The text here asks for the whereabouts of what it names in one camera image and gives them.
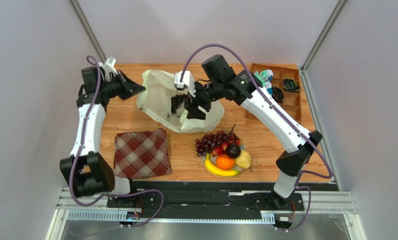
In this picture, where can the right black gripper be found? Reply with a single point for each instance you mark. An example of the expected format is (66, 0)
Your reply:
(195, 101)

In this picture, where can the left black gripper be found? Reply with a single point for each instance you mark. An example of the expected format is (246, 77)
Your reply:
(129, 88)

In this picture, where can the black fake grape bunch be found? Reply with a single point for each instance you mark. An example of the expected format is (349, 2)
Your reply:
(177, 101)

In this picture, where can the white plastic bag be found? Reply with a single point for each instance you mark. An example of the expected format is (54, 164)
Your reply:
(156, 101)

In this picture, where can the dark fake grapes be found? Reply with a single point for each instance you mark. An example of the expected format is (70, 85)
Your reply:
(209, 141)

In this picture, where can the red fake strawberry bunch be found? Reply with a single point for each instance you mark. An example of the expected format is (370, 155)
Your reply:
(221, 150)

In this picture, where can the dark fake plum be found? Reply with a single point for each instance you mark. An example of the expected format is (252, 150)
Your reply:
(233, 150)

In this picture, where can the orange fake fruit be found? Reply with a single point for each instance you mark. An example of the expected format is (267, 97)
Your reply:
(225, 162)

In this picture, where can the yellow fake banana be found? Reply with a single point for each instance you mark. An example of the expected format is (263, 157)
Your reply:
(220, 166)

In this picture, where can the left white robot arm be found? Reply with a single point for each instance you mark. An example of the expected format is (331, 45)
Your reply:
(85, 170)

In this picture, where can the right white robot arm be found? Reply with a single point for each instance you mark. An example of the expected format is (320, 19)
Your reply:
(246, 91)

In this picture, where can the blue and cream plate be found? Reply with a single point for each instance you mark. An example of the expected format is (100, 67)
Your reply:
(209, 163)

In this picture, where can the red plaid cloth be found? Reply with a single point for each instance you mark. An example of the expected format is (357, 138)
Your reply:
(142, 154)

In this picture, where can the brown wooden organizer tray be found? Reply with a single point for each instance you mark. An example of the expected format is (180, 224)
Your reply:
(286, 88)

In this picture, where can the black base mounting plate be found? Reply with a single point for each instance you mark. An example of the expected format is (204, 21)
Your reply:
(206, 200)

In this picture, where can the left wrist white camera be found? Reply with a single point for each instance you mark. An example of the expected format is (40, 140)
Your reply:
(109, 68)

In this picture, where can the wrist white camera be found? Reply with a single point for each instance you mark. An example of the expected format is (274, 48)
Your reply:
(109, 68)
(185, 82)

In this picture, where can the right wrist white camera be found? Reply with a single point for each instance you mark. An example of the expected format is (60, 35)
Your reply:
(185, 82)

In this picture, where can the aluminium frame rail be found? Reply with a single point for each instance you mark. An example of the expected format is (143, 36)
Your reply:
(329, 215)

